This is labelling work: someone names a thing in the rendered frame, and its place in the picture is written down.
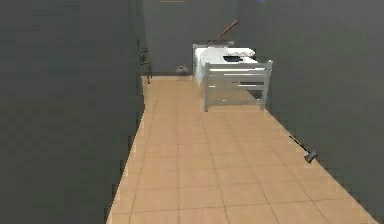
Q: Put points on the black flat object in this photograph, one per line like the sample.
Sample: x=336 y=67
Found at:
x=232 y=59

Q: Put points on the white slatted bed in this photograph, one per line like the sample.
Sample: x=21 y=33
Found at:
x=233 y=80

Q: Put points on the brown baseball bat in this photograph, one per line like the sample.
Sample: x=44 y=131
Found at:
x=227 y=29

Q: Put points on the dark coat stand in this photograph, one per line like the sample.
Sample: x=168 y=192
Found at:
x=144 y=60

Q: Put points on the white patterned pillow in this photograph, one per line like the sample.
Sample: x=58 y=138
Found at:
x=239 y=52

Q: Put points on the grey round ball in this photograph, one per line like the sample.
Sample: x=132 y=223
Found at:
x=181 y=70

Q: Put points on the grey hammer-shaped object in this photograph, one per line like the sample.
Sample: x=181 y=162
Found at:
x=308 y=152

